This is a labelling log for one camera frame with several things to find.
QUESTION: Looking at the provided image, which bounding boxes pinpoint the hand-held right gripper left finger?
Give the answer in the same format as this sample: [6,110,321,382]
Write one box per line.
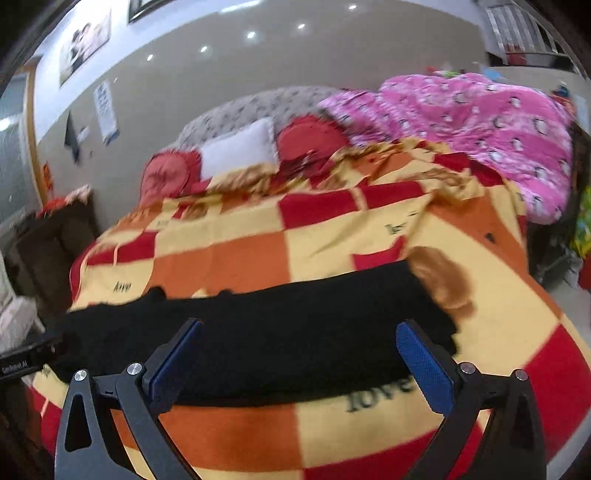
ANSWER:
[54,318,205,480]

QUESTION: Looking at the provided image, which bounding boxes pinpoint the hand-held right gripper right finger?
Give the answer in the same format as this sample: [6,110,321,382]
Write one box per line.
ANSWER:
[395,319,548,480]

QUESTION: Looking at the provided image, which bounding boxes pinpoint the black pants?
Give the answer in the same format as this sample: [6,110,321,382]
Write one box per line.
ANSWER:
[46,263,462,409]

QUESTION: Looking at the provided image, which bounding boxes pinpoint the white ornate chair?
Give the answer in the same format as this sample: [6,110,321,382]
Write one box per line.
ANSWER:
[0,249,44,352]

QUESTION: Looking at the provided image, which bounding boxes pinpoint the checked rose-print blanket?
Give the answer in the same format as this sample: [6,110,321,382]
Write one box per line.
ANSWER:
[28,138,591,480]

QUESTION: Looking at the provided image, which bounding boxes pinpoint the dark wooden side table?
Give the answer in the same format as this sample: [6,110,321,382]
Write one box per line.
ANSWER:
[18,194,100,305]

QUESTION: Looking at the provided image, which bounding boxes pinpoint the red cloth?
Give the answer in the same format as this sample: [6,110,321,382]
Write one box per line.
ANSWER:
[37,198,71,219]

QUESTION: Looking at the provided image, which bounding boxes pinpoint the red ruffled heart pillow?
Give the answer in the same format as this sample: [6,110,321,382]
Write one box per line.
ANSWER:
[141,150,204,206]
[276,115,352,171]

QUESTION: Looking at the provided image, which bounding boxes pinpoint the glass lattice door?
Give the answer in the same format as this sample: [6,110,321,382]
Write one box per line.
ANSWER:
[0,69,40,222]

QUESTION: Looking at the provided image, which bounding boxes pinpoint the white pillow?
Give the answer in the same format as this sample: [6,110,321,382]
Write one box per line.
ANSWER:
[198,117,280,178]

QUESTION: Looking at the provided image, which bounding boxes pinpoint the dark hanging cloth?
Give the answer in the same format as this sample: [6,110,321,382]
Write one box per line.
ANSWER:
[64,111,81,162]

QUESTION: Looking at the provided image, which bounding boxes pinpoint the pink penguin-print quilt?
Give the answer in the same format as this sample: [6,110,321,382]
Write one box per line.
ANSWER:
[318,71,575,224]

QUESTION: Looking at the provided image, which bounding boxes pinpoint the floral upholstered headboard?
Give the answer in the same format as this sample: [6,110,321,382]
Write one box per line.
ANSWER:
[175,85,352,148]

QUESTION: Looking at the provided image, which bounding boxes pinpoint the eye chart poster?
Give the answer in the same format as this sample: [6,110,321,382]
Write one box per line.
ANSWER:
[92,80,121,141]

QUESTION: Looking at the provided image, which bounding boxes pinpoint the metal window grille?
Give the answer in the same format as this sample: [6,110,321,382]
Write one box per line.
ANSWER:
[480,0,573,70]

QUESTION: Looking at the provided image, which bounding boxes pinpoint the framed picture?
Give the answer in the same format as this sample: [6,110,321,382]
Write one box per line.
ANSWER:
[127,0,162,24]

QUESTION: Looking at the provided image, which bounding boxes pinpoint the wall photo poster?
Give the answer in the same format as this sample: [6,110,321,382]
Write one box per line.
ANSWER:
[59,9,113,88]

